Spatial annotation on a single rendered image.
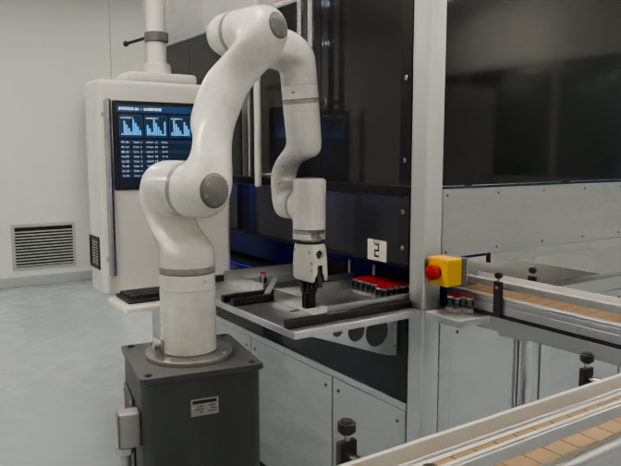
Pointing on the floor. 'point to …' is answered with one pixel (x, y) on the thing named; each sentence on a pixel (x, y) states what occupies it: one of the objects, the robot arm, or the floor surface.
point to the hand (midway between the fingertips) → (309, 300)
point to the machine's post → (425, 212)
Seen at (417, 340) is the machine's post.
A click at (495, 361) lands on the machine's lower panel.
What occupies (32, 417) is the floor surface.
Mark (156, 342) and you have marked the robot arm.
